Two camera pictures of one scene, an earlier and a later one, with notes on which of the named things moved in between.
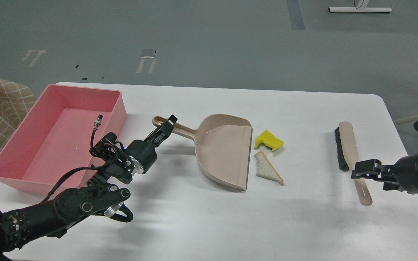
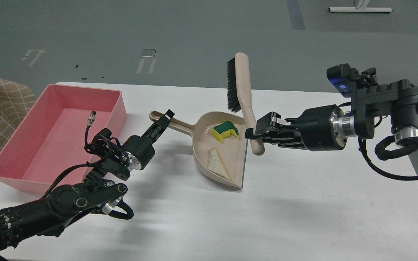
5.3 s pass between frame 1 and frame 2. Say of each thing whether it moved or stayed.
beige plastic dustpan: stayed
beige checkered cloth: stayed
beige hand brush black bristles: moved
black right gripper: moved
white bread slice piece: moved
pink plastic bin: stayed
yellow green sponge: moved
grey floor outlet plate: stayed
